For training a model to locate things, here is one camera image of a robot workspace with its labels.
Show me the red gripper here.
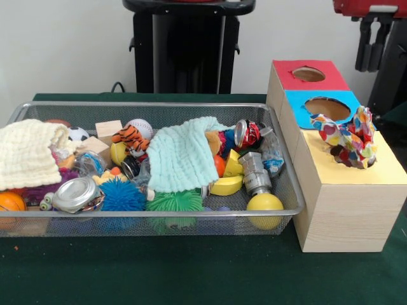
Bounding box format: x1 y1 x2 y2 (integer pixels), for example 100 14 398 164
332 0 407 73

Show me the colourful patterned cloth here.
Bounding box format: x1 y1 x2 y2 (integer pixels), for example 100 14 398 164
310 105 378 169

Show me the wooden box with three holes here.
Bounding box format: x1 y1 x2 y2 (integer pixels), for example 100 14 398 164
266 59 407 254

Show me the silver mesh bin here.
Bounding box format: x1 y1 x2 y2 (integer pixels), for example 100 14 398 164
0 100 306 238

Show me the dark green table cloth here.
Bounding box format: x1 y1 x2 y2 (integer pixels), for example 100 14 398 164
380 103 407 146
0 92 407 305

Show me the yellow ball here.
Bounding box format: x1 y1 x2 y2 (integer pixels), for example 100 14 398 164
246 193 285 230

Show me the mint green cloth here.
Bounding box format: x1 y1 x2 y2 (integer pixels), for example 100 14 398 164
145 116 228 193

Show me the white baseball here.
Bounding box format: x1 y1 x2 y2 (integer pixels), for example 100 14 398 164
124 118 154 140

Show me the green spiky ball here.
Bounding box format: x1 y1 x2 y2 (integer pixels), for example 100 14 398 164
145 189 206 233

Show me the tiger plush toy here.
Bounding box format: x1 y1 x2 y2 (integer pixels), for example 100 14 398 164
111 124 151 159

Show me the blue spiky ball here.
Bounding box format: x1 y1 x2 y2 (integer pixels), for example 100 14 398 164
99 177 148 213

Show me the small soccer ball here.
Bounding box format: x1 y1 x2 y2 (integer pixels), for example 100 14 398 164
67 126 90 142

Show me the crushed silver can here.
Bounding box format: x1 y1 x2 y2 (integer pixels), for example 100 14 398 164
52 177 106 214

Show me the cream knitted cloth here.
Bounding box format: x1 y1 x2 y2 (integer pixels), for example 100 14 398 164
0 119 83 191

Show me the orange basketball toy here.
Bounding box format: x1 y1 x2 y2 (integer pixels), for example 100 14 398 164
0 191 28 229

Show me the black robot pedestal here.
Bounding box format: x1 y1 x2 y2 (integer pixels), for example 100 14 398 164
122 0 257 95

